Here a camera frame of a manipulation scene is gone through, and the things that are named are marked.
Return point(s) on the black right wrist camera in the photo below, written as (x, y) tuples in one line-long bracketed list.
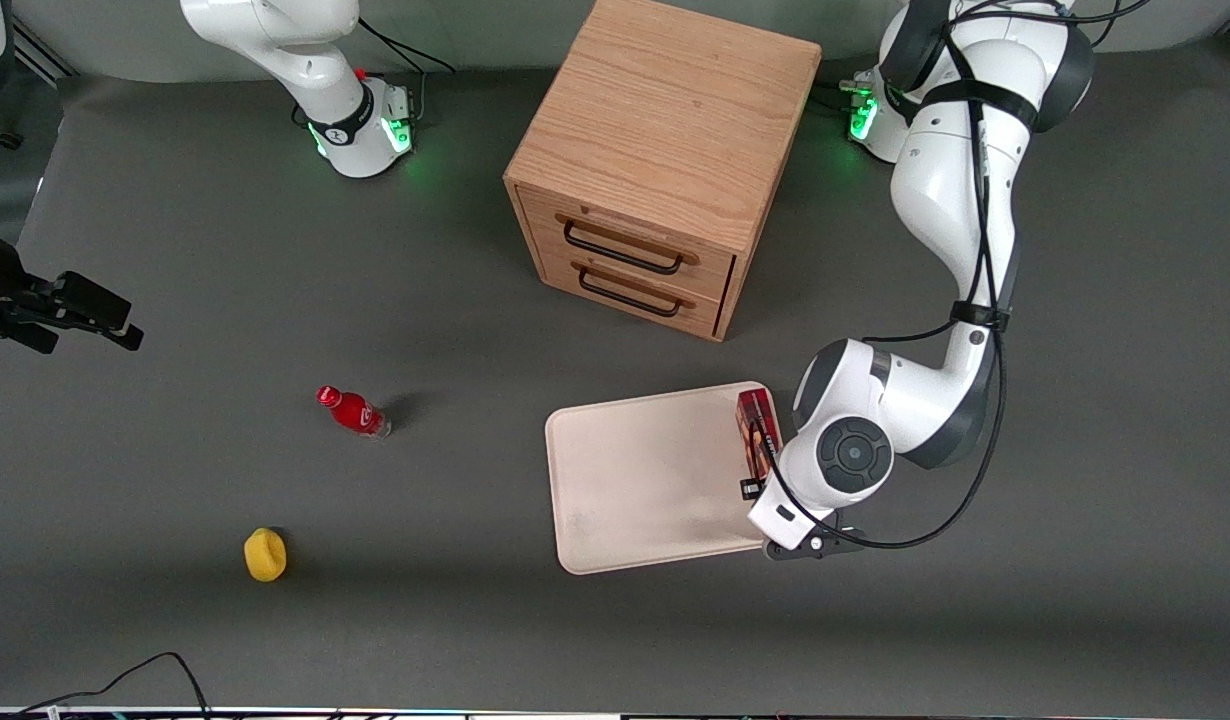
[(93, 298)]

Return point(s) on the red soda bottle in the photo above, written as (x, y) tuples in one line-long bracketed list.
[(353, 411)]

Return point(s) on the beige plastic tray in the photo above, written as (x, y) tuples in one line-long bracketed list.
[(645, 480)]

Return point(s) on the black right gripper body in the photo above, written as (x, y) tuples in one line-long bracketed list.
[(25, 304)]

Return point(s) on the yellow lemon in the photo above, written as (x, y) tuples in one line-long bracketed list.
[(265, 556)]

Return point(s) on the wooden drawer cabinet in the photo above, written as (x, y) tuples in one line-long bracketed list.
[(665, 110)]

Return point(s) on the wooden drawer front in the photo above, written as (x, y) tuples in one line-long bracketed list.
[(560, 275), (715, 270)]

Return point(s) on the black tripod foot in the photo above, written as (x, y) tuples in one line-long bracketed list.
[(5, 138)]

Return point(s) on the red cookie box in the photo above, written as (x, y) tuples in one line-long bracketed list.
[(755, 420)]

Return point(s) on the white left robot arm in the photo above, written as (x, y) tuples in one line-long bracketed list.
[(950, 200)]

